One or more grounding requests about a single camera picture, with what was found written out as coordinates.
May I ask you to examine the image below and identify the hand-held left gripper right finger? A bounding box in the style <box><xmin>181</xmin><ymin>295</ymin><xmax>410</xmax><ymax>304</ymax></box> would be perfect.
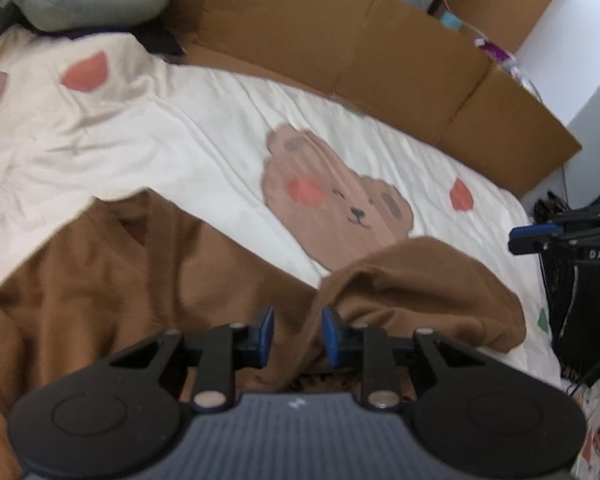
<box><xmin>321</xmin><ymin>307</ymin><xmax>486</xmax><ymax>411</ymax></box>

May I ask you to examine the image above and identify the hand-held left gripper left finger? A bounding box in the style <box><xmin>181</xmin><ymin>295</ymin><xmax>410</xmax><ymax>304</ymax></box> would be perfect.
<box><xmin>107</xmin><ymin>306</ymin><xmax>276</xmax><ymax>413</ymax></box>

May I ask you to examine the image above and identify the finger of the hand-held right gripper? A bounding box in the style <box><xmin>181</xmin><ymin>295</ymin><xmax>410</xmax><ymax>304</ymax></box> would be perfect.
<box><xmin>509</xmin><ymin>224</ymin><xmax>566</xmax><ymax>256</ymax></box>

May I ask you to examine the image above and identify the brown printed t-shirt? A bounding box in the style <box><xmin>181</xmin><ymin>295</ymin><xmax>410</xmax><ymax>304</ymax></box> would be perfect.
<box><xmin>0</xmin><ymin>187</ymin><xmax>527</xmax><ymax>480</ymax></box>

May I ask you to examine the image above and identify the black folded cloth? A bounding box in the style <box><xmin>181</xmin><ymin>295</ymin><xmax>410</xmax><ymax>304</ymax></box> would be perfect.
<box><xmin>532</xmin><ymin>197</ymin><xmax>600</xmax><ymax>386</ymax></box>

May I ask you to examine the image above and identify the purple packet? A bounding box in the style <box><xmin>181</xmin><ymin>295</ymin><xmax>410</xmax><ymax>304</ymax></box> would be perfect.
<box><xmin>475</xmin><ymin>37</ymin><xmax>513</xmax><ymax>66</ymax></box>

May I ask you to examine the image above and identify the cream printed bear blanket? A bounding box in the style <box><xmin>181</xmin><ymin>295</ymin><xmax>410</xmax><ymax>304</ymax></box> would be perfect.
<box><xmin>0</xmin><ymin>25</ymin><xmax>561</xmax><ymax>376</ymax></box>

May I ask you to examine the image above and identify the brown upright board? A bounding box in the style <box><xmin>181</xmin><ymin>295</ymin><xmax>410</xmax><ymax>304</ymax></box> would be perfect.
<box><xmin>435</xmin><ymin>0</ymin><xmax>576</xmax><ymax>56</ymax></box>

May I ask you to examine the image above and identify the flattened cardboard sheet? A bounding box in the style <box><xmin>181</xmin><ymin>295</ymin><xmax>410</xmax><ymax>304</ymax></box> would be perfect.
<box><xmin>145</xmin><ymin>0</ymin><xmax>583</xmax><ymax>198</ymax></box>

